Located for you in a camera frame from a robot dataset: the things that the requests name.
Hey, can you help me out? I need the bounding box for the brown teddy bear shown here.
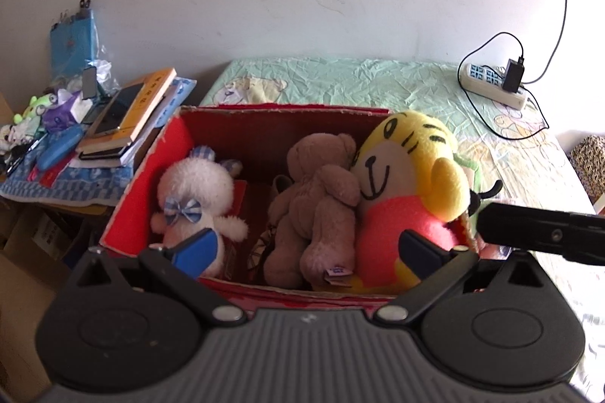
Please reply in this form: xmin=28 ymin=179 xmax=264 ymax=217
xmin=262 ymin=132 xmax=362 ymax=290

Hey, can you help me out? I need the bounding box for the orange book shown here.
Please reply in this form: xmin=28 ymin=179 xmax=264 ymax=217
xmin=76 ymin=68 xmax=178 ymax=148

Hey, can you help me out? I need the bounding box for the small green frog plush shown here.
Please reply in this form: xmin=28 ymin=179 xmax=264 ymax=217
xmin=13 ymin=95 xmax=60 ymax=122

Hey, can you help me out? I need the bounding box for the red cardboard box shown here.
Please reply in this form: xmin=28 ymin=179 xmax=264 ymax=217
xmin=98 ymin=103 xmax=492 ymax=314

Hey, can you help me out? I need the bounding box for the black charger adapter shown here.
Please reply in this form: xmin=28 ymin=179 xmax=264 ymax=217
xmin=502 ymin=57 xmax=525 ymax=94

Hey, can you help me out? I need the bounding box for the clear plastic bag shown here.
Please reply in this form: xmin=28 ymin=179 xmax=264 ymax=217
xmin=85 ymin=46 xmax=119 ymax=97

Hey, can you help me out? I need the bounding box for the black notebook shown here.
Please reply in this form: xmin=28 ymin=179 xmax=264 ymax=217
xmin=77 ymin=143 xmax=133 ymax=162

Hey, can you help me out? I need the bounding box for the white plush rabbit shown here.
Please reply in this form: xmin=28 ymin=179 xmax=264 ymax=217
xmin=150 ymin=145 xmax=249 ymax=278

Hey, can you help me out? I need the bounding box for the silver smartphone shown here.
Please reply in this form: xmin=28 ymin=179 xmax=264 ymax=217
xmin=87 ymin=84 xmax=143 ymax=136

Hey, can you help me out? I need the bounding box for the cartoon print bedsheet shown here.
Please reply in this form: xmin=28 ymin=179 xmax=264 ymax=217
xmin=199 ymin=58 xmax=605 ymax=389

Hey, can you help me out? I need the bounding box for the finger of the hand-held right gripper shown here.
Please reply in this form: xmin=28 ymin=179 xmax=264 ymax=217
xmin=476 ymin=201 xmax=605 ymax=266

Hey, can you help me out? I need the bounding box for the dark upright phone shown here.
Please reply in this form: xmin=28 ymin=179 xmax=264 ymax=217
xmin=82 ymin=67 xmax=98 ymax=101

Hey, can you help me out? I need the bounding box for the labelled cardboard box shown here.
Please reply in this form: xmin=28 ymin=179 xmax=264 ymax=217
xmin=0 ymin=204 xmax=109 ymax=263

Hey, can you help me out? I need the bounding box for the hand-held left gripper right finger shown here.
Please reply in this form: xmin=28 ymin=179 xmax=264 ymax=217
xmin=373 ymin=229 xmax=549 ymax=328

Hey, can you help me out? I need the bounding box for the brown patterned cloth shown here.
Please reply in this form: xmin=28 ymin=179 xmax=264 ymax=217
xmin=567 ymin=134 xmax=605 ymax=205

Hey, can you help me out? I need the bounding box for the blue pencil case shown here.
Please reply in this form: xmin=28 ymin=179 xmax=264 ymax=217
xmin=35 ymin=125 xmax=86 ymax=171

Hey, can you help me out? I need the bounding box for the blue bag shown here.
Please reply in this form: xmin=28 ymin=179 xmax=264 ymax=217
xmin=50 ymin=0 xmax=102 ymax=82

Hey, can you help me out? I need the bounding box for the green plush toy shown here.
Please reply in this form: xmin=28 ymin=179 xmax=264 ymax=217
xmin=454 ymin=152 xmax=504 ymax=219

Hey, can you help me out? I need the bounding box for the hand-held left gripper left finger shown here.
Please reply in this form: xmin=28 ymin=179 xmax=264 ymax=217
xmin=61 ymin=228 xmax=249 ymax=328

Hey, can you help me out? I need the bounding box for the purple tissue pack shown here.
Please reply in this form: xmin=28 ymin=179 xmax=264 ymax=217
xmin=42 ymin=93 xmax=95 ymax=134

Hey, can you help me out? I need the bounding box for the blue cover book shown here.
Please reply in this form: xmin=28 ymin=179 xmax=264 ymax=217
xmin=127 ymin=76 xmax=197 ymax=158

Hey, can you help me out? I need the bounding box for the black charger cable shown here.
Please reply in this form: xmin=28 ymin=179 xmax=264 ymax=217
xmin=456 ymin=31 xmax=551 ymax=141

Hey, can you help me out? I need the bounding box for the small white plush toy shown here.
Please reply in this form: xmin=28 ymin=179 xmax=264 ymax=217
xmin=0 ymin=121 xmax=39 ymax=154

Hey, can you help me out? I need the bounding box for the brown cardboard box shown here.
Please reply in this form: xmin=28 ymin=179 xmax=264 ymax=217
xmin=0 ymin=252 xmax=71 ymax=403

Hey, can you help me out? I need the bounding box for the blue checkered cloth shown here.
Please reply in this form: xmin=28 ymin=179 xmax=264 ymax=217
xmin=0 ymin=157 xmax=135 ymax=207

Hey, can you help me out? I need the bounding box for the white power strip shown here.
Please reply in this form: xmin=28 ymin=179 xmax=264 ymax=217
xmin=461 ymin=61 xmax=527 ymax=110

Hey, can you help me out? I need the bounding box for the yellow tiger plush toy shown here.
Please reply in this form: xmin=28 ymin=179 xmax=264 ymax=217
xmin=352 ymin=110 xmax=473 ymax=295

